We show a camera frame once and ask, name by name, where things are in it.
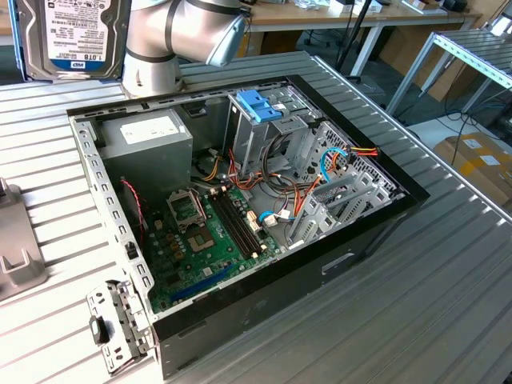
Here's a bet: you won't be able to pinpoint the hard disk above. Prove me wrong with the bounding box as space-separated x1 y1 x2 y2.
11 0 133 83

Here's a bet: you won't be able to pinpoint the grey metal disk bay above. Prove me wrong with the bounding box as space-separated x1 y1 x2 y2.
287 171 405 251

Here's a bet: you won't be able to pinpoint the black RAM slot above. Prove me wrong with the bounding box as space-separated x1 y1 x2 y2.
219 191 262 254
209 194 254 260
214 193 258 258
224 190 267 251

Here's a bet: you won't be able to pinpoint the grey metal drive cage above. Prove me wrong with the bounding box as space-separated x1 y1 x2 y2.
223 86 321 179

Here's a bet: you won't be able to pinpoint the CPU socket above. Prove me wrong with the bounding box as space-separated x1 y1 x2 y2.
184 226 220 255

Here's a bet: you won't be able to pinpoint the metal socket cover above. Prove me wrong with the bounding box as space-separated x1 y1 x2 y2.
165 190 208 234

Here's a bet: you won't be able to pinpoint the blue plastic drive latch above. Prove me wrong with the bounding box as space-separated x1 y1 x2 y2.
235 90 284 125

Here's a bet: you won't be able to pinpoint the green motherboard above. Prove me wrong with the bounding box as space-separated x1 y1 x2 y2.
142 186 283 315

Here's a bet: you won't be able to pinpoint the grey power supply unit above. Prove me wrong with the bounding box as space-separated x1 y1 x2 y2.
95 108 194 201

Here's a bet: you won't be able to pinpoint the blue expansion slot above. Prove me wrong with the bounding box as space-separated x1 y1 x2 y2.
170 262 235 305

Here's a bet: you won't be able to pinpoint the open black PC case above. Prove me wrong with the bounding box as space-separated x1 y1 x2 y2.
66 74 431 381

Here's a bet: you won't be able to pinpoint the black case fan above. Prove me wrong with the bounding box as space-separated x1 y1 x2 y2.
118 178 148 247

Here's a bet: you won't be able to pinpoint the yellowish cardboard box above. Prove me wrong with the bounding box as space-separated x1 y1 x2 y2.
239 30 303 59

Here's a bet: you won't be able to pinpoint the long wooden desk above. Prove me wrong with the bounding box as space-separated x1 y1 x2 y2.
0 0 483 79

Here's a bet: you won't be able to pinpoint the metal expansion card retainer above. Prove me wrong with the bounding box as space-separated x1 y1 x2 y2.
86 279 158 377

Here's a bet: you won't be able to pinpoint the black tripod stand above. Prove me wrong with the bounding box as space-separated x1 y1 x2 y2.
335 0 379 77

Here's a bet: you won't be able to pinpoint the cardboard box with labels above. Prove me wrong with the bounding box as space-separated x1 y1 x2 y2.
434 131 512 209

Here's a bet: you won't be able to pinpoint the grey plastic parts rack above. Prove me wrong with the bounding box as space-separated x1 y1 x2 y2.
0 178 49 301

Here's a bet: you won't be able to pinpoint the small cardboard trays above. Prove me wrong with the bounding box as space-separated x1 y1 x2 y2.
399 0 449 16

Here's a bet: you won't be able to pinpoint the red orange wire bundle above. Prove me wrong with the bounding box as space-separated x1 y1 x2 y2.
226 148 298 194

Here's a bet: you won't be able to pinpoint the blue wire white plug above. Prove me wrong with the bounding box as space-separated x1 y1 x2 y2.
258 210 297 230

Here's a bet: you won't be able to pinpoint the black cable bundle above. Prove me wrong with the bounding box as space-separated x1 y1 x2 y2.
260 131 299 197

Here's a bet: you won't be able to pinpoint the yellow black wire bundle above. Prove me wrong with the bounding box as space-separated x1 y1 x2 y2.
190 148 225 182

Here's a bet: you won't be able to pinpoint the orange yellow wire bundle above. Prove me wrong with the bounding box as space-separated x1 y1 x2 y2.
293 175 326 220

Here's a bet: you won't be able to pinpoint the blue data wire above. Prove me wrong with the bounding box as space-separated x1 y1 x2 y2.
319 146 350 185

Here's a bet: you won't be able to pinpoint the red yellow power wire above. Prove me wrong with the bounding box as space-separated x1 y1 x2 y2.
344 146 380 166

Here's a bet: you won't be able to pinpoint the red fan wire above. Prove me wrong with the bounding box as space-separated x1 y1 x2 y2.
120 178 147 241

